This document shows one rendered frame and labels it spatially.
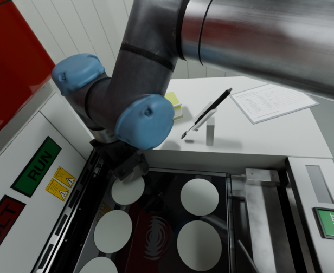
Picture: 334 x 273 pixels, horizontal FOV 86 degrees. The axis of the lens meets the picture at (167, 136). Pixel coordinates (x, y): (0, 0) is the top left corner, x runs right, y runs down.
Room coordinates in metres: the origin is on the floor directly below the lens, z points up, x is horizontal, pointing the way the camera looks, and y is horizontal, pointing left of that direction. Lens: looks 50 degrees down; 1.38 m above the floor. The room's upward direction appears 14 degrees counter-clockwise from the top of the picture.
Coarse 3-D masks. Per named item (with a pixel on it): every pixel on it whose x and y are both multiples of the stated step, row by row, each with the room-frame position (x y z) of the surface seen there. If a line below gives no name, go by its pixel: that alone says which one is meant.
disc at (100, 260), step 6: (96, 258) 0.09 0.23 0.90; (102, 258) 0.09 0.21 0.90; (108, 258) 0.08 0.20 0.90; (90, 264) 0.08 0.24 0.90; (96, 264) 0.08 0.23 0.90; (102, 264) 0.08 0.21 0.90; (108, 264) 0.07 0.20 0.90; (114, 264) 0.07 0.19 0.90; (84, 270) 0.07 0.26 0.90; (90, 270) 0.07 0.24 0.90; (96, 270) 0.07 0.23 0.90; (102, 270) 0.06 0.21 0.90; (108, 270) 0.06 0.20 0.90; (114, 270) 0.06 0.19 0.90
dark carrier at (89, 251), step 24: (144, 192) 0.22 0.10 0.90; (168, 192) 0.21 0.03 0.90; (96, 216) 0.19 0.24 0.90; (144, 216) 0.16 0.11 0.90; (168, 216) 0.14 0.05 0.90; (192, 216) 0.13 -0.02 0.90; (216, 216) 0.12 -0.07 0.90; (144, 240) 0.10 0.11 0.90; (168, 240) 0.09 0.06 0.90; (120, 264) 0.07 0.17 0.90; (144, 264) 0.06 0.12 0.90; (168, 264) 0.05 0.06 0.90; (216, 264) 0.03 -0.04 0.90
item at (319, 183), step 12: (300, 168) 0.16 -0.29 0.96; (312, 168) 0.15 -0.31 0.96; (324, 168) 0.15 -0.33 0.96; (300, 180) 0.13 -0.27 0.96; (312, 180) 0.13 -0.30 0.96; (324, 180) 0.12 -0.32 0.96; (300, 192) 0.11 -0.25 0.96; (312, 192) 0.10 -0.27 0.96; (324, 192) 0.10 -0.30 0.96; (312, 204) 0.08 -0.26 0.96; (324, 204) 0.08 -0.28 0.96; (312, 216) 0.06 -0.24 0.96; (312, 228) 0.04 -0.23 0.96; (324, 240) 0.02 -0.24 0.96; (324, 252) 0.00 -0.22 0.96; (324, 264) -0.01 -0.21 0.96
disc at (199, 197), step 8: (192, 184) 0.21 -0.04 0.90; (200, 184) 0.21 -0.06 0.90; (208, 184) 0.20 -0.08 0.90; (184, 192) 0.19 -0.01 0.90; (192, 192) 0.19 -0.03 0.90; (200, 192) 0.18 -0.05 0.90; (208, 192) 0.18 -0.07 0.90; (216, 192) 0.17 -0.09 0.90; (184, 200) 0.17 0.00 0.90; (192, 200) 0.17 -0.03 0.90; (200, 200) 0.16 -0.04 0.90; (208, 200) 0.16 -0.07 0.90; (216, 200) 0.15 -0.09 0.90; (192, 208) 0.15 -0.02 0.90; (200, 208) 0.15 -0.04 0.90; (208, 208) 0.14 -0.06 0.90
